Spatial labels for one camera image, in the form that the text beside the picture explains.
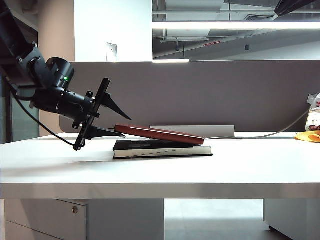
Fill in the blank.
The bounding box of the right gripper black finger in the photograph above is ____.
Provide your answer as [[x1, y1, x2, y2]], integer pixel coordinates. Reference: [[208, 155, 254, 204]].
[[273, 0, 320, 17]]

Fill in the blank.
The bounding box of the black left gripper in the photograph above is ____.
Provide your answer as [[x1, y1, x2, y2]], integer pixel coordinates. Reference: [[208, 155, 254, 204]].
[[56, 77, 133, 152]]

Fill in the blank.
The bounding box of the red leather book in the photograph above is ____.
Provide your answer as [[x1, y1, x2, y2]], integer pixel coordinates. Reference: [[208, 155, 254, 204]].
[[113, 124, 205, 146]]

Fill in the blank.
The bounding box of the black hardcover book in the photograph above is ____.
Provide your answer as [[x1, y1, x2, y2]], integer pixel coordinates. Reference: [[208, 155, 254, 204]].
[[112, 139, 214, 160]]

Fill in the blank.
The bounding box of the long ceiling light strip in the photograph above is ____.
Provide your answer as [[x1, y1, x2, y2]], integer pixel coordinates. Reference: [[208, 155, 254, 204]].
[[152, 21, 320, 30]]

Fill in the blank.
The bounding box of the short ceiling light strip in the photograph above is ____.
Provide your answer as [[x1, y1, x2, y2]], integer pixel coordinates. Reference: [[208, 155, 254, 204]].
[[152, 59, 190, 64]]

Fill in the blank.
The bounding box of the grey desk divider panel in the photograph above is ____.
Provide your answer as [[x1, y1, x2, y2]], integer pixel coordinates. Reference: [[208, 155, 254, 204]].
[[59, 60, 320, 133]]

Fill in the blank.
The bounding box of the printed plastic bag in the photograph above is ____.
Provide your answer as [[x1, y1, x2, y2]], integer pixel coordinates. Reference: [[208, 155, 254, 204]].
[[305, 93, 320, 133]]

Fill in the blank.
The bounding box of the white drawer cabinet with lock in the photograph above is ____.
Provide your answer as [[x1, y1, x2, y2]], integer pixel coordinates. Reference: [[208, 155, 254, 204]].
[[4, 198, 88, 240]]

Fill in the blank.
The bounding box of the yellow cloth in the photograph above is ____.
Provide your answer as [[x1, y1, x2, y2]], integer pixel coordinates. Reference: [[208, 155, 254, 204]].
[[294, 130, 320, 144]]

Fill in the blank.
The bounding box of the white plain cabinet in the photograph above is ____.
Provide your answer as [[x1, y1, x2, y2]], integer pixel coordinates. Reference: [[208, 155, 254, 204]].
[[263, 199, 320, 240]]

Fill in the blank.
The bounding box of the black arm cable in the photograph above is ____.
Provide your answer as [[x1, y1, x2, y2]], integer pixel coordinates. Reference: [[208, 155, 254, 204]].
[[3, 74, 77, 148]]

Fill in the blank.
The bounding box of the silver wall plate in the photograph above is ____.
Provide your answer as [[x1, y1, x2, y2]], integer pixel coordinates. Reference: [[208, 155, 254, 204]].
[[106, 42, 118, 63]]

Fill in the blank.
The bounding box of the grey metal cable flap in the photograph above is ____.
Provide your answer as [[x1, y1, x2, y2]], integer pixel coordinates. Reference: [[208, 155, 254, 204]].
[[149, 124, 236, 138]]

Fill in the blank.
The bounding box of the grey power cable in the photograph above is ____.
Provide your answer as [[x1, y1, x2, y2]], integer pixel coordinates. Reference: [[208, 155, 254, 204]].
[[203, 109, 311, 140]]

